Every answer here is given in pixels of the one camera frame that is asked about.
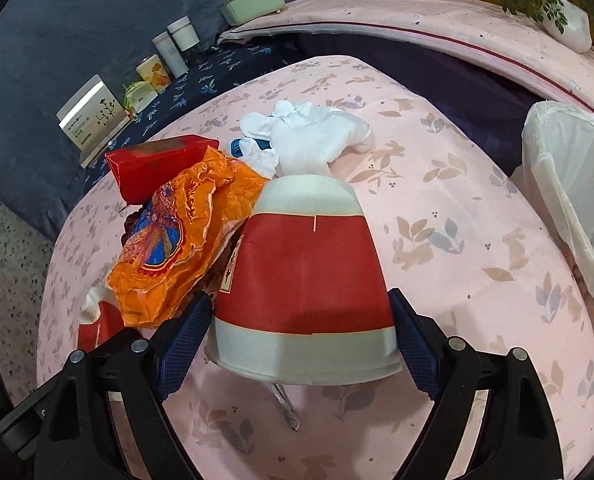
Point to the blue-grey sofa cushion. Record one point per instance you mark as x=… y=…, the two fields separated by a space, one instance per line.
x=77 y=20

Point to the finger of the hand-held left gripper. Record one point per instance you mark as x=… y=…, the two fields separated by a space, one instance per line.
x=22 y=425

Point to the red and white wrapper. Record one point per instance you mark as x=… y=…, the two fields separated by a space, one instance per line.
x=99 y=325

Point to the orange plastic bag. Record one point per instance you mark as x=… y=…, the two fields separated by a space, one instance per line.
x=177 y=240

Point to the white crumpled cloth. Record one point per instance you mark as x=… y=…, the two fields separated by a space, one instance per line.
x=307 y=135

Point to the pink cloth with red stripe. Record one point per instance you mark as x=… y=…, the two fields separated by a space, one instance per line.
x=427 y=10

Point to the metal tweezers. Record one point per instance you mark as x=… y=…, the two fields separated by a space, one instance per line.
x=284 y=402

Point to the tall white bottle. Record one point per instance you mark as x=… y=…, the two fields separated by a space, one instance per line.
x=171 y=55

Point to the book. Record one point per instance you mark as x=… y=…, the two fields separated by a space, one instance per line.
x=102 y=147

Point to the orange floral small box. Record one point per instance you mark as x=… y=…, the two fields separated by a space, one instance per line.
x=153 y=74

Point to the blue tape measure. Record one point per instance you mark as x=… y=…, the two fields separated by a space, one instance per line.
x=236 y=147

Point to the pale green tissue box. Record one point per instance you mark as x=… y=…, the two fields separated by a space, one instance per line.
x=252 y=5

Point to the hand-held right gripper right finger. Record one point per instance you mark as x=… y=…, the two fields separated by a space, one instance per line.
x=417 y=345

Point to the white plant pot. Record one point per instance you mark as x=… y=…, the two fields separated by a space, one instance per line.
x=572 y=27

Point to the red and white paper bowl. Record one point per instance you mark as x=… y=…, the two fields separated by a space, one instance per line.
x=302 y=280

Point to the trash bin with white liner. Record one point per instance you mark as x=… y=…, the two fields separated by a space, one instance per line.
x=567 y=185

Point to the dark purple sheet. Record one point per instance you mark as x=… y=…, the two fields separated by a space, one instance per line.
x=452 y=80

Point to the white box with plant print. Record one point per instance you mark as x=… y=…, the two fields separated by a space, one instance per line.
x=94 y=112

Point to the navy floral cloth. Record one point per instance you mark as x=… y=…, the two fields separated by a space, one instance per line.
x=217 y=70

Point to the red cardboard box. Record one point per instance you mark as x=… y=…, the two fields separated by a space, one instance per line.
x=147 y=170

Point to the white canister with dark base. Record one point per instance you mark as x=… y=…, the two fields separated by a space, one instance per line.
x=183 y=35

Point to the green packet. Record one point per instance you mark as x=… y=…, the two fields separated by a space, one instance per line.
x=139 y=96

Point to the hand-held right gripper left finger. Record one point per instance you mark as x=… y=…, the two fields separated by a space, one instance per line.
x=184 y=340

